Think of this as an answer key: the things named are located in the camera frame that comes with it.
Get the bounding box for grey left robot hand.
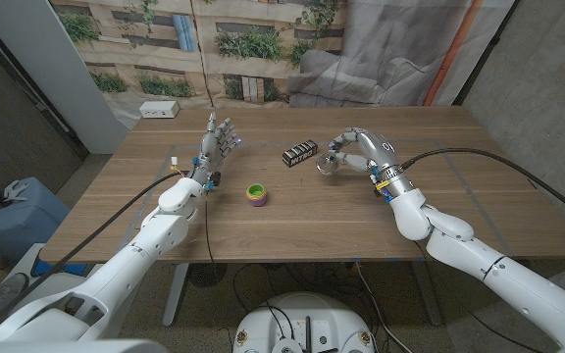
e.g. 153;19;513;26
194;111;241;174

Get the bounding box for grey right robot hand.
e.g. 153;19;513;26
329;126;402;180

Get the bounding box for silver bell with black handle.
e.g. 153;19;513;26
315;150;341;177

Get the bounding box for stacked colourful toy cups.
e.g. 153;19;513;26
245;182;269;208

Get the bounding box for black Nitro golf ball box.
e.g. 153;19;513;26
282;139;319;169

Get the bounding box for white power strip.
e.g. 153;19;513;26
138;100;180;120

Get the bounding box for printed fabric backdrop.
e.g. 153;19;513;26
49;0;517;129

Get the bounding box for black round floor base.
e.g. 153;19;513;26
187;263;229;288

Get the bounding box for white table leg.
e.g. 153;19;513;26
162;263;190;328
412;259;443;328

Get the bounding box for white pillar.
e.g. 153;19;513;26
0;0;129;155

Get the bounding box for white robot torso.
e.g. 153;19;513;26
231;291;377;353

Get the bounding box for white blue machine base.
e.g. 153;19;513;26
2;242;100;301

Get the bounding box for white black handheld tool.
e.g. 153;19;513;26
0;179;31;210

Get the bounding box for blue plastic case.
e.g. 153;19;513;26
0;176;72;264

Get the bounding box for grey shoe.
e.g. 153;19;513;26
0;273;29;315

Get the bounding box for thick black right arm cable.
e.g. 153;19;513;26
399;146;565;227

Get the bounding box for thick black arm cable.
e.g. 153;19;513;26
399;146;565;227
0;170;190;339

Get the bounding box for thin black left wrist cable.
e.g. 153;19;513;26
203;190;218;278

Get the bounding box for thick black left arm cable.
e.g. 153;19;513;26
0;170;190;339

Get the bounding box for white floor cable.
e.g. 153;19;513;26
354;263;414;353

